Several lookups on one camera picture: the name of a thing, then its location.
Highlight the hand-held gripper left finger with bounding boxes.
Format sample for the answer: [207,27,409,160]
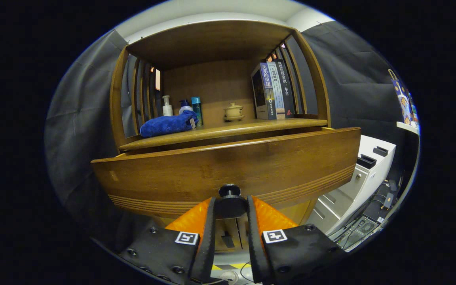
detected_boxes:
[118,197,217,285]

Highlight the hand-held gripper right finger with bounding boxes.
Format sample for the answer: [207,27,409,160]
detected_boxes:
[246,195,345,285]

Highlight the wooden drawer with black knob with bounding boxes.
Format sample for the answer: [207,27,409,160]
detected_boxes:
[91,127,361,219]

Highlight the white drawer unit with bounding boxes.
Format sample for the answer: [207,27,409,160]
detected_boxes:
[306,135,397,236]

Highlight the wooden cabinet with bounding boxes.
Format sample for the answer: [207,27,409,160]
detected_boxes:
[109,20,331,254]

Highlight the yellow and black hazard tape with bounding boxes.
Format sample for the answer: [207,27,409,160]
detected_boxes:
[211,262,252,270]

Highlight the blue folded towel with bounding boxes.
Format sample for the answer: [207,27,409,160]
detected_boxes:
[140,110,199,138]

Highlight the beige lidded teacup with saucer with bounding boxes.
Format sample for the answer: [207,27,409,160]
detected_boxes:
[223,102,245,122]

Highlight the teal bottle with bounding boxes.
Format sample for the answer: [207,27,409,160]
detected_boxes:
[191,97,204,126]

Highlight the white pump bottle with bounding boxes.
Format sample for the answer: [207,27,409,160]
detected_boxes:
[162,95,174,117]

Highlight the book with pale grey spine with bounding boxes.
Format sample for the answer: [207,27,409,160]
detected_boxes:
[267,61,286,120]

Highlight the book with blue spine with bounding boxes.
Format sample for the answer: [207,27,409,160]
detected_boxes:
[251,62,277,120]

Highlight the book with black spine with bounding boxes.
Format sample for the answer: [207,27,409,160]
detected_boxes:
[274,59,296,118]

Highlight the white side shelf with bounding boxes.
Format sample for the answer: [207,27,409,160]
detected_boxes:
[396,121,420,135]

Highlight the blue dotted gift bag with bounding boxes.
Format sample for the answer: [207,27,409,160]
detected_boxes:
[388,69,412,123]

